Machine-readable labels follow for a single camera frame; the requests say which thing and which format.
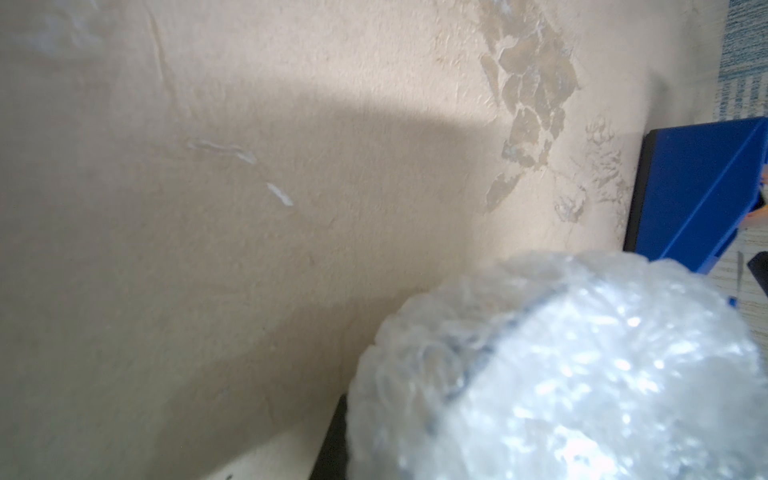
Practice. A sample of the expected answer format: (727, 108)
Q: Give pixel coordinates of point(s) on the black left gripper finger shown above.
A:
(332, 459)

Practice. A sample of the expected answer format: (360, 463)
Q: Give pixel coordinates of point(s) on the clear bubble wrap sheet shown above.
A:
(557, 366)

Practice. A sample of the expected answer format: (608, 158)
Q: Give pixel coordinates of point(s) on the blue tape dispenser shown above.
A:
(694, 186)

